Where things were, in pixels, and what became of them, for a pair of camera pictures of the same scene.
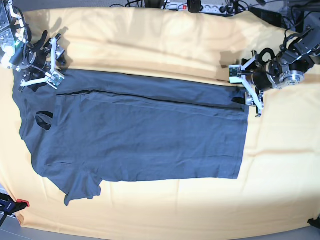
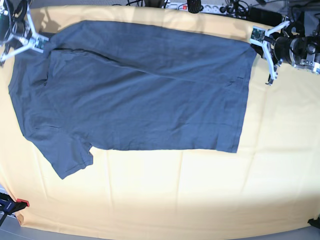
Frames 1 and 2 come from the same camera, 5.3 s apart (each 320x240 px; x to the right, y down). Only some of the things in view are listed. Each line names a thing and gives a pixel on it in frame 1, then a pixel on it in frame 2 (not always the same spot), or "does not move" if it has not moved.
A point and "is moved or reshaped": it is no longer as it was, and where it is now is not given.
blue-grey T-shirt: (97, 126) is moved or reshaped
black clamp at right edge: (315, 223) does not move
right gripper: (264, 74) to (282, 46)
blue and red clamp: (8, 206) does not move
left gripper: (37, 58) to (17, 38)
